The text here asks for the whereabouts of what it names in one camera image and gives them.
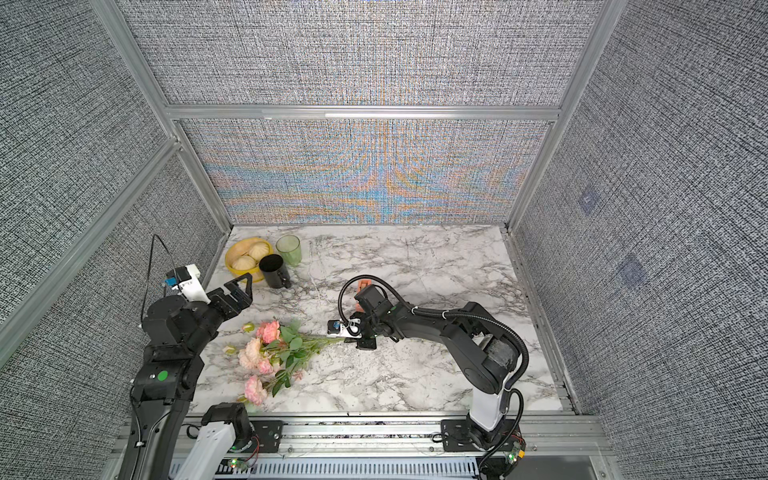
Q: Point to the pink flower bouquet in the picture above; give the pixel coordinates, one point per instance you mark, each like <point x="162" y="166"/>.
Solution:
<point x="274" y="357"/>

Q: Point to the orange tape dispenser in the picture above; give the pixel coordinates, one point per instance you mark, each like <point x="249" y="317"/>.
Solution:
<point x="361" y="285"/>

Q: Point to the black mug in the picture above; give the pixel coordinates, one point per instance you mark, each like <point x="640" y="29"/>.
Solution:
<point x="274" y="271"/>

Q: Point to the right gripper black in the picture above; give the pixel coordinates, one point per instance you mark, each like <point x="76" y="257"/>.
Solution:
<point x="365" y="344"/>

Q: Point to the wrist white camera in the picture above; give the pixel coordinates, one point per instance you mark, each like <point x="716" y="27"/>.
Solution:
<point x="185" y="280"/>
<point x="347" y="330"/>

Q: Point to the steamed bun in bowl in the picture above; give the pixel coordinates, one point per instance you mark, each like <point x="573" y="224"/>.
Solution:
<point x="244" y="263"/>

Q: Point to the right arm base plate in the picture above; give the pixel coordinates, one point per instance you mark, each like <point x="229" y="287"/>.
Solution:
<point x="463" y="435"/>

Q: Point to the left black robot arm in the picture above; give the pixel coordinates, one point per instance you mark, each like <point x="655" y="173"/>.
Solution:
<point x="179" y="326"/>

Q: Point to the yellow bowl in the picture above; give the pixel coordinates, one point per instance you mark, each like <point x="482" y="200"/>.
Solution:
<point x="241" y="248"/>

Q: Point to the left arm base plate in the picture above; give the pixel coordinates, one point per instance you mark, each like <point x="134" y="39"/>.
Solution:
<point x="265" y="436"/>

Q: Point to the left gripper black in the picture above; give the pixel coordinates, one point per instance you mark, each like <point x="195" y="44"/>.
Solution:
<point x="242" y="299"/>

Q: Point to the green glass cup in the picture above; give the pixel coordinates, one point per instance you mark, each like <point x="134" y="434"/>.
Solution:
<point x="289" y="247"/>

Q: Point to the aluminium front rail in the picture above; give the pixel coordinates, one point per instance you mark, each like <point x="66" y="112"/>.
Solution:
<point x="414" y="434"/>

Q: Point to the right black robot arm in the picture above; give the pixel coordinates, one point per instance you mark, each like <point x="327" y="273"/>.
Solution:
<point x="490" y="355"/>

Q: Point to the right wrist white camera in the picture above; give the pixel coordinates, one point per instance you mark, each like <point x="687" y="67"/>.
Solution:
<point x="347" y="330"/>

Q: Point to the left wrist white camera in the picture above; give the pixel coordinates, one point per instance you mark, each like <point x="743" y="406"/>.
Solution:
<point x="185" y="280"/>

